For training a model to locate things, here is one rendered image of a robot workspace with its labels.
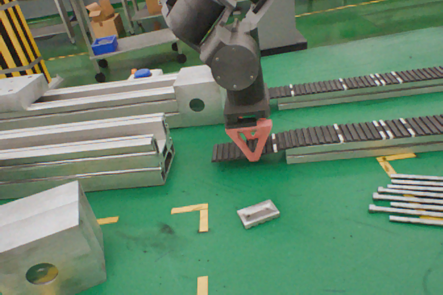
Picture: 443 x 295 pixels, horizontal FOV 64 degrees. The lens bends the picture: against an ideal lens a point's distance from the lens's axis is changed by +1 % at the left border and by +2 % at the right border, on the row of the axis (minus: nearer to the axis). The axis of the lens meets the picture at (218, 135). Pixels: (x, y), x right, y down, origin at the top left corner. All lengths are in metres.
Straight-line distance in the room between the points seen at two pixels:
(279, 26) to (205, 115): 0.49
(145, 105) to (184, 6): 0.30
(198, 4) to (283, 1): 0.64
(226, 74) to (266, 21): 0.69
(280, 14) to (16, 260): 0.91
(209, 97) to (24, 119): 0.40
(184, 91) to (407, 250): 0.46
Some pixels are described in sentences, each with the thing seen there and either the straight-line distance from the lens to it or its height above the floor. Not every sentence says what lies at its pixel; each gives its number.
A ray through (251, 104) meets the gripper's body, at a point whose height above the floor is 0.90.
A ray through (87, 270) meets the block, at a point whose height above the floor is 0.81.
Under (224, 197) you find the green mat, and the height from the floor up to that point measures 0.78.
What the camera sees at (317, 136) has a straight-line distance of 0.57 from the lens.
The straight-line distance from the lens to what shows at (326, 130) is 0.59.
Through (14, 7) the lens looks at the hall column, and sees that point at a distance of 3.96.
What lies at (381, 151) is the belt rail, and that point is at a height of 0.79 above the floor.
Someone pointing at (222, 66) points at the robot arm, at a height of 0.98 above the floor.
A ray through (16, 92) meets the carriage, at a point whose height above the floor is 0.90.
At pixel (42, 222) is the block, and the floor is 0.87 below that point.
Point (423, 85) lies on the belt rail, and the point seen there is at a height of 0.80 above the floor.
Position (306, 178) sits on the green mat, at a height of 0.78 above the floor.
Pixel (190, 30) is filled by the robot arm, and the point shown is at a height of 1.01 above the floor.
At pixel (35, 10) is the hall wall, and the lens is 9.18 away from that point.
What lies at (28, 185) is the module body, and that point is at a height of 0.81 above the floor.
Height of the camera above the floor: 1.12
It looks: 30 degrees down
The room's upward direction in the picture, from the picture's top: 11 degrees counter-clockwise
